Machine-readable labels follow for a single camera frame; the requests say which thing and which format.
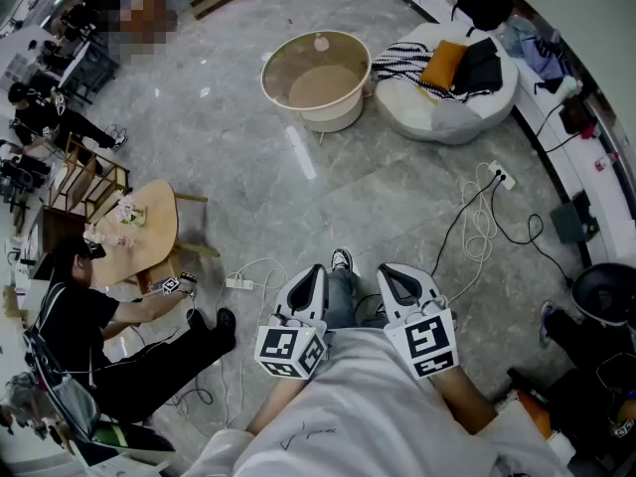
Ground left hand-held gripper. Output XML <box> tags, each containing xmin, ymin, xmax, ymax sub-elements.
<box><xmin>253</xmin><ymin>263</ymin><xmax>330</xmax><ymax>382</ymax></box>

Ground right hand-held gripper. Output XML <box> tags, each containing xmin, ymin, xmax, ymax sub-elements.
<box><xmin>376</xmin><ymin>262</ymin><xmax>459</xmax><ymax>381</ymax></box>

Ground person's right forearm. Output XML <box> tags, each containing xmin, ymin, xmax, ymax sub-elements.
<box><xmin>435</xmin><ymin>364</ymin><xmax>500</xmax><ymax>436</ymax></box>

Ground person's left forearm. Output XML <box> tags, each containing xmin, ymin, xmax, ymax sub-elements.
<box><xmin>245</xmin><ymin>378</ymin><xmax>309</xmax><ymax>436</ymax></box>

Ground round glass coffee table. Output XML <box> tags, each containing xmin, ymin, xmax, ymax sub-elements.
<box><xmin>261</xmin><ymin>30</ymin><xmax>373</xmax><ymax>134</ymax></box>

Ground person's blue jeans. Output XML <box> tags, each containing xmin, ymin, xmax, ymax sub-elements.
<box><xmin>325</xmin><ymin>268</ymin><xmax>390</xmax><ymax>330</ymax></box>

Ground person's patterned sneaker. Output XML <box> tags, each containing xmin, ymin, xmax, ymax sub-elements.
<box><xmin>330</xmin><ymin>247</ymin><xmax>355</xmax><ymax>273</ymax></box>

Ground person's white shirt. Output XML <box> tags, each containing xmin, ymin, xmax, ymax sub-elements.
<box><xmin>182</xmin><ymin>326</ymin><xmax>575</xmax><ymax>477</ymax></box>

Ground wooden side table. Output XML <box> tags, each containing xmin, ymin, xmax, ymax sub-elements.
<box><xmin>91</xmin><ymin>180</ymin><xmax>221</xmax><ymax>288</ymax></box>

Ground white beanbag sofa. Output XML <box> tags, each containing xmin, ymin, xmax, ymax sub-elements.
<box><xmin>372</xmin><ymin>22</ymin><xmax>521</xmax><ymax>146</ymax></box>

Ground black box device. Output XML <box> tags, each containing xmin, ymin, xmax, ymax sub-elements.
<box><xmin>550</xmin><ymin>191</ymin><xmax>600</xmax><ymax>245</ymax></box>

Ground pink flower vase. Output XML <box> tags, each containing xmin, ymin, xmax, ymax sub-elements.
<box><xmin>116</xmin><ymin>194</ymin><xmax>148</xmax><ymax>228</ymax></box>

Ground black round chair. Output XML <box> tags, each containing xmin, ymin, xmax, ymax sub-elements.
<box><xmin>570</xmin><ymin>262</ymin><xmax>636</xmax><ymax>327</ymax></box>

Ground black white striped blanket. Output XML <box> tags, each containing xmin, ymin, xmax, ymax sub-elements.
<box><xmin>371</xmin><ymin>41</ymin><xmax>478</xmax><ymax>104</ymax></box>

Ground orange cushion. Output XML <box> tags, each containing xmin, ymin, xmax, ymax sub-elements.
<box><xmin>419</xmin><ymin>40</ymin><xmax>468</xmax><ymax>92</ymax></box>

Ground black cushion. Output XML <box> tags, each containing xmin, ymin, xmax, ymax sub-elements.
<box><xmin>451</xmin><ymin>37</ymin><xmax>504</xmax><ymax>96</ymax></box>

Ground wooden shelf rack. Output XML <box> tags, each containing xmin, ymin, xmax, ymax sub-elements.
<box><xmin>49</xmin><ymin>134</ymin><xmax>131</xmax><ymax>223</ymax></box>

